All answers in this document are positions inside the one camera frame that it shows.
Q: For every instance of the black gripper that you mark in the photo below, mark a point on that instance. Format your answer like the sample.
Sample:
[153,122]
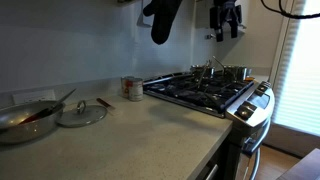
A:
[225,11]

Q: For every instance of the black oven mitt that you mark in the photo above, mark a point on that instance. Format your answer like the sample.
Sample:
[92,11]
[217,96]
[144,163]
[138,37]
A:
[163,23]

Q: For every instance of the stove control knob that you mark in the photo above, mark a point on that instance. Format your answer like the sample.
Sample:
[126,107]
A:
[250,107]
[260,91]
[264,87]
[243,114]
[267,84]

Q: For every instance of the stainless steel gas range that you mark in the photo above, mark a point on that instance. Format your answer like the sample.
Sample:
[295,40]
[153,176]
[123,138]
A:
[206,96]

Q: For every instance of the white window blind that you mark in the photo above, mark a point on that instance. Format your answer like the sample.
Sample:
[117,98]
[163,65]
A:
[300,83]

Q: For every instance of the red white labelled tin can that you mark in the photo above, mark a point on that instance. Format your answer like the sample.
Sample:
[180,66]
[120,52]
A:
[124,86]
[136,90]

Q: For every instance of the dark lower cabinet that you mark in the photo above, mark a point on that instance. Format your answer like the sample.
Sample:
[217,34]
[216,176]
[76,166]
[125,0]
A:
[216,163]

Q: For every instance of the brown wooden table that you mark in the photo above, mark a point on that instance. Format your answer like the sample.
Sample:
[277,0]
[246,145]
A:
[303,168]

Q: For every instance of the red cooking utensil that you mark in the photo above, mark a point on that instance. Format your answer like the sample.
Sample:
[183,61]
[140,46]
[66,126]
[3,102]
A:
[31,118]

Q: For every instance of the small metal bowl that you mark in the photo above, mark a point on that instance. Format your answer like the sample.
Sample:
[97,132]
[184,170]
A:
[30,130]

